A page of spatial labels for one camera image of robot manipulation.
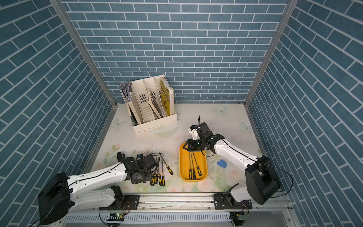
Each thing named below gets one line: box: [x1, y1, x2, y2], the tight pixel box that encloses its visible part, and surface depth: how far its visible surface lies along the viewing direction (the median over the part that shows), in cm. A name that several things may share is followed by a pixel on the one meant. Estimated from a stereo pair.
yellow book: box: [160, 77, 175, 116], surface depth 101 cm
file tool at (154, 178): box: [151, 164, 158, 187], surface depth 80 cm
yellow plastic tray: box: [179, 142, 208, 183], surface depth 88 cm
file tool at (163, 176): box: [161, 158, 166, 187], surface depth 82 cm
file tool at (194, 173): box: [190, 151, 197, 180], surface depth 84 cm
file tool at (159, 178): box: [156, 157, 163, 186], surface depth 82 cm
